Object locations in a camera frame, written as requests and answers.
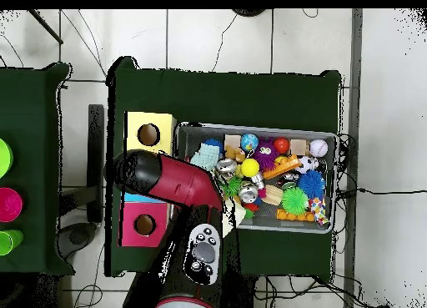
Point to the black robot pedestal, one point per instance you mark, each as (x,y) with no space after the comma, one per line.
(248,294)

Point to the red orange ball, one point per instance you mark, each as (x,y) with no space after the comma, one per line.
(282,145)

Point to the orange toy building brick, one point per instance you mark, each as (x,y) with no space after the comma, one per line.
(282,166)

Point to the wooden box with three holes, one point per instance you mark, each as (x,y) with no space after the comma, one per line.
(133,134)

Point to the blue white patterned ball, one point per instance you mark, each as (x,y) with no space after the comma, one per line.
(249,142)

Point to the white baseball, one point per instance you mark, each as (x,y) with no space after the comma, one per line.
(318,148)

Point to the black slanted rod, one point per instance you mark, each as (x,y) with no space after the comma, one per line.
(46,27)

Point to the purple spiky ball with eyes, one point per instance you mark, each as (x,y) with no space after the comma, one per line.
(266,154)

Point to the green spiky ball with eyes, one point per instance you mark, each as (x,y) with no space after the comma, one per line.
(295,201)

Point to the smooth yellow ball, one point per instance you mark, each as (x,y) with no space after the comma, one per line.
(250,167)

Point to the shallow silver mesh bin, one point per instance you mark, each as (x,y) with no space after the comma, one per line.
(200,131)

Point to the cream knitted cloth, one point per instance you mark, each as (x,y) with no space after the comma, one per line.
(238,216)

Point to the dark green table cloth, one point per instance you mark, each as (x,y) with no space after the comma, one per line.
(233,97)

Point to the black upright panel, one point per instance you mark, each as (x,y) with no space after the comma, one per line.
(95,154)

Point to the blue spiky rubber ball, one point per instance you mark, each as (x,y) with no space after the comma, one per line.
(311,184)

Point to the lime green plastic cup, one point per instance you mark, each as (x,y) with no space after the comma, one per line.
(10,243)
(5,157)

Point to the pink plastic cup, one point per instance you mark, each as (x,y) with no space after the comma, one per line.
(10,204)

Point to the dark green side table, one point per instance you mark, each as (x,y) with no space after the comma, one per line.
(30,104)

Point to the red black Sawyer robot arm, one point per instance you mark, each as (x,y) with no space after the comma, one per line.
(183,184)

